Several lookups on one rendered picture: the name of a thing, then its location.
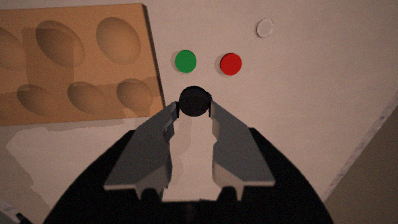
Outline orange counting tray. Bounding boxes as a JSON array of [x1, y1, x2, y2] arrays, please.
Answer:
[[0, 3, 166, 126]]

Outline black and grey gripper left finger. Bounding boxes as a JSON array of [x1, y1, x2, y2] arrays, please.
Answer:
[[43, 101, 180, 224]]

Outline green disc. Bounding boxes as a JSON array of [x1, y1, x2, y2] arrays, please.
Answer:
[[175, 50, 196, 73]]

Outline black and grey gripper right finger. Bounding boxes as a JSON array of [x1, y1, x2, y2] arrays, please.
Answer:
[[209, 100, 334, 224]]

